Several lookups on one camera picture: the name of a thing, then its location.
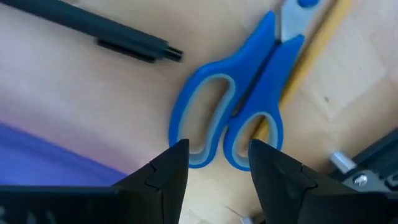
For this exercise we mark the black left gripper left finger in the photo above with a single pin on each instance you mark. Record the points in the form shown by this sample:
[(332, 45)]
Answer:
[(168, 180)]

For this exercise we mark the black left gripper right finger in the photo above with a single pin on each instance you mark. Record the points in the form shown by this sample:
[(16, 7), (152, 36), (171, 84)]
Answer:
[(280, 186)]

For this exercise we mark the slim yellow marker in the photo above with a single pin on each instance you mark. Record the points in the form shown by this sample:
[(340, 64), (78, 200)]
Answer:
[(308, 59)]

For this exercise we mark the purple plastic supply box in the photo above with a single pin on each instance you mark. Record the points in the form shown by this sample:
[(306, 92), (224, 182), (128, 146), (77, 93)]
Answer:
[(37, 161)]

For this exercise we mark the black pen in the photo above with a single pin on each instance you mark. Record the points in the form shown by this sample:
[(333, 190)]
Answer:
[(93, 26)]

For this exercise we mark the black aluminium table frame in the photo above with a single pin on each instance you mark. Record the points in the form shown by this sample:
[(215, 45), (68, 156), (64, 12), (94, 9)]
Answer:
[(379, 152)]

